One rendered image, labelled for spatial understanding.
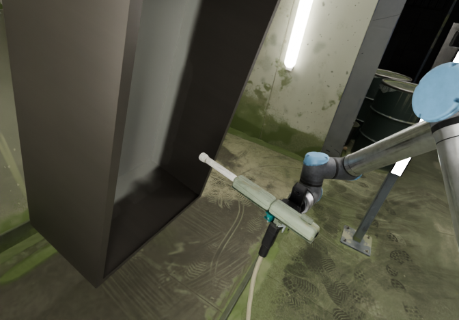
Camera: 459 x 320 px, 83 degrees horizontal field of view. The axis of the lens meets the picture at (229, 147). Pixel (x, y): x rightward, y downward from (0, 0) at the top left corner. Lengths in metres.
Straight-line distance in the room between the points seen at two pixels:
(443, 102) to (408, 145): 0.29
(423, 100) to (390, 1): 1.89
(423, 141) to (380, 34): 1.71
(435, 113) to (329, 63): 1.96
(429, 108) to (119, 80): 0.59
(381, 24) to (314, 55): 0.53
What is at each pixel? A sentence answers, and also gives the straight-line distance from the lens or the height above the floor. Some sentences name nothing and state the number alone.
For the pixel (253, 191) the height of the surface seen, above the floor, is 0.82.
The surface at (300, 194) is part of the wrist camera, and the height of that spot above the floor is 0.82.
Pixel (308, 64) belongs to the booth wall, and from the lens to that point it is 2.59.
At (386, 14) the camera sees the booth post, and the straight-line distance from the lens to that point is 2.50.
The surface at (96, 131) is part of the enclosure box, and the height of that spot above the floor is 1.06.
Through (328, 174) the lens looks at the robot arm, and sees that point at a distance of 1.10.
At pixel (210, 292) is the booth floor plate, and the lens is 1.53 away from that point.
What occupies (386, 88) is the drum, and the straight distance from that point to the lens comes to 3.11.
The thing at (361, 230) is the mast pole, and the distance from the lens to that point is 2.10.
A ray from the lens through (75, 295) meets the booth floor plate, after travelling 1.57.
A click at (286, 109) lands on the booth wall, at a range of 2.71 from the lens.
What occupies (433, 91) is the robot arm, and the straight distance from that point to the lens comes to 0.66.
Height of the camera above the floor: 1.34
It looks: 29 degrees down
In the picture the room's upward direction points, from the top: 10 degrees clockwise
